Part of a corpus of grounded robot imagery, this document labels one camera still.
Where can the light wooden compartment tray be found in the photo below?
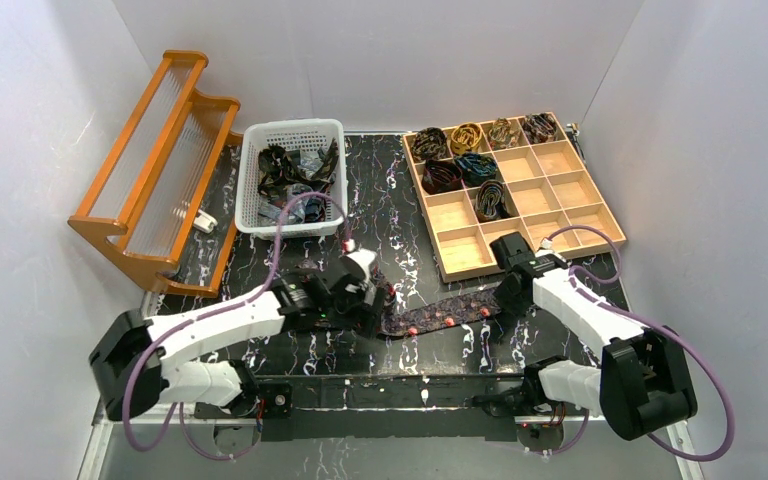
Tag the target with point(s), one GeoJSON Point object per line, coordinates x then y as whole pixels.
{"type": "Point", "coordinates": [549, 192]}

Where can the rolled brown patterned tie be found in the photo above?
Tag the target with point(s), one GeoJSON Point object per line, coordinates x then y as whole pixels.
{"type": "Point", "coordinates": [503, 134]}

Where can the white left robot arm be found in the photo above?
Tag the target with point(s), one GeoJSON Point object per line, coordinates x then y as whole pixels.
{"type": "Point", "coordinates": [142, 361]}

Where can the rolled blue patterned tie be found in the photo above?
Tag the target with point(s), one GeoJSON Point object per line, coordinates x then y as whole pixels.
{"type": "Point", "coordinates": [476, 168]}

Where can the rolled maroon tie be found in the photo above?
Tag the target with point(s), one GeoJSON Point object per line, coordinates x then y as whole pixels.
{"type": "Point", "coordinates": [441, 177]}

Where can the rolled black gold tie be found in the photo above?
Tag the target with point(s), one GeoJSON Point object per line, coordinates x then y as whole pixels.
{"type": "Point", "coordinates": [430, 144]}

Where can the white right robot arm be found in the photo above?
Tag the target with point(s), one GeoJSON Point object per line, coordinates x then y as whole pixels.
{"type": "Point", "coordinates": [641, 382]}

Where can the aluminium frame rail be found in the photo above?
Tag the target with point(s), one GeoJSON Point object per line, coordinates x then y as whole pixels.
{"type": "Point", "coordinates": [201, 441]}

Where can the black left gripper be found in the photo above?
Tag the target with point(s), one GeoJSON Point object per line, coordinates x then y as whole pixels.
{"type": "Point", "coordinates": [371, 309]}

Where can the white plastic basket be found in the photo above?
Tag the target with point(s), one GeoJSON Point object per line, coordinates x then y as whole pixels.
{"type": "Point", "coordinates": [310, 217]}

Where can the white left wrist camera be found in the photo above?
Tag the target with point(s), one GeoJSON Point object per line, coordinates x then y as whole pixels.
{"type": "Point", "coordinates": [359, 262]}

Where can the orange wooden rack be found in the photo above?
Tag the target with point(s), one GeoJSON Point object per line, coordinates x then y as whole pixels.
{"type": "Point", "coordinates": [141, 208]}

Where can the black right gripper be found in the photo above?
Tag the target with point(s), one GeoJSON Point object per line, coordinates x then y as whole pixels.
{"type": "Point", "coordinates": [508, 299]}

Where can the pile of ties in basket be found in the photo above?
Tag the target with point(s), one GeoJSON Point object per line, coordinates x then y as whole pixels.
{"type": "Point", "coordinates": [285, 174]}

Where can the rolled yellow tie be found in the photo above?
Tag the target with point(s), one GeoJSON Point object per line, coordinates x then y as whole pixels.
{"type": "Point", "coordinates": [465, 138]}

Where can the dark paisley red-dotted tie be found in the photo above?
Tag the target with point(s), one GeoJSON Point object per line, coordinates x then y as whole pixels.
{"type": "Point", "coordinates": [447, 313]}

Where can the rolled grey striped tie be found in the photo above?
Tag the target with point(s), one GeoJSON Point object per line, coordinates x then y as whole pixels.
{"type": "Point", "coordinates": [490, 202]}

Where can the rolled dark striped tie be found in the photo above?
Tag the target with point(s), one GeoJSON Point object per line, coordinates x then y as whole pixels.
{"type": "Point", "coordinates": [540, 128]}

